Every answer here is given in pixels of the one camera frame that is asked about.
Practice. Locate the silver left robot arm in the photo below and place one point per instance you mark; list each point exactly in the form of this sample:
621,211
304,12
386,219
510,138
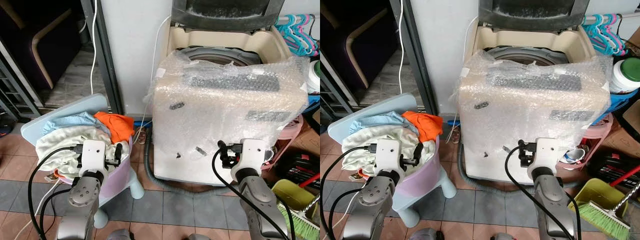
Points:
372,205
82,202

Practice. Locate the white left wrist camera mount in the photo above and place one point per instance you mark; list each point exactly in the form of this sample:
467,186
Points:
93,155
389,155

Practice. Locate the grey robot foot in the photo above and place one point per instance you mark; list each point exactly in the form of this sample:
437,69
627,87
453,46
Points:
426,234
503,236
198,237

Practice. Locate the yellow-green dustpan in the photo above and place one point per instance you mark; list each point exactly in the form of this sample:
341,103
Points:
292,194
597,192

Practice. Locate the pink clothes hanger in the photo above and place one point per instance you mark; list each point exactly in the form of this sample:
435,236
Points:
312,42
621,42

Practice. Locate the brown cardboard box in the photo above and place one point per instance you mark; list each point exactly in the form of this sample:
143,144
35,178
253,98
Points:
632,46

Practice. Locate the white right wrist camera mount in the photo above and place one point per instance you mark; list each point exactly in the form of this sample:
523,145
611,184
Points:
252,152
549,150

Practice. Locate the dark grey metal door frame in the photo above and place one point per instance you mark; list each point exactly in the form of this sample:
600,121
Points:
410,60
102,60

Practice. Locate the lilac laundry basket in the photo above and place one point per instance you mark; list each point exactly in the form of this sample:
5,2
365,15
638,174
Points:
118,181
422,181

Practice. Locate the light blue cloth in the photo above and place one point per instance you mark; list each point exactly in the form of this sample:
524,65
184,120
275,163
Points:
75,121
380,121

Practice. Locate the grey right robot foot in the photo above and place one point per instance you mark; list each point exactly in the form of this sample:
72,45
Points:
503,236
198,237

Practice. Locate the white cup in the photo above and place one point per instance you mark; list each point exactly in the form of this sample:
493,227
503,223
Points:
269,156
574,156

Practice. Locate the dark chair with wooden trim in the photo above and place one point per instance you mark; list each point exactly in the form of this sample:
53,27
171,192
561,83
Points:
50,45
360,45

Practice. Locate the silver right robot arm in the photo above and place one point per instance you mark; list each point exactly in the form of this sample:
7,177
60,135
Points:
257,200
552,200

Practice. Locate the cream top-load washing machine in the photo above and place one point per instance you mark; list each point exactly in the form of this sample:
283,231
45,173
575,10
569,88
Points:
200,167
500,166

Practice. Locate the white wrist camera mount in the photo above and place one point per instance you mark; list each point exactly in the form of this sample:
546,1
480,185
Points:
93,155
252,152
549,150
389,155

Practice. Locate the clear bubble wrap sheet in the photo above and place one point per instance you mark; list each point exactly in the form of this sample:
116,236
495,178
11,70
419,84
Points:
225,110
525,107

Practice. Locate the orange cloth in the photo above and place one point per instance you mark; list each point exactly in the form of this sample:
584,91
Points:
425,125
117,125

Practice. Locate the white cloth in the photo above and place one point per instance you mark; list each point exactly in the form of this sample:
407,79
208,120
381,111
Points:
60,142
365,142

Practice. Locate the white jar with green lid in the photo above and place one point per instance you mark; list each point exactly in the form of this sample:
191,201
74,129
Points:
315,77
627,77

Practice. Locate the black tool case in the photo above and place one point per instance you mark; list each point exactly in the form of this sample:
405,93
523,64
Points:
297,167
612,172

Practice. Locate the grey metal rack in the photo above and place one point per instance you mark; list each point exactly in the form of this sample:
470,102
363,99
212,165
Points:
332,95
15,90

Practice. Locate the dark grey washer lid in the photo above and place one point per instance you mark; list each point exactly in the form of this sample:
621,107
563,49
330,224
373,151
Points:
225,15
532,15

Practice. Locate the teal clothes hanger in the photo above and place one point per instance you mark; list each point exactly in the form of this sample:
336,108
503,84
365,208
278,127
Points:
592,31
606,47
285,31
299,47

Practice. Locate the grey left robot foot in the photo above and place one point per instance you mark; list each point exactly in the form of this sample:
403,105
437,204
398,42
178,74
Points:
426,234

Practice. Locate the pink plastic basket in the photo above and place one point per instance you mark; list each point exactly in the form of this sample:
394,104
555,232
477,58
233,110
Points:
292,129
597,134

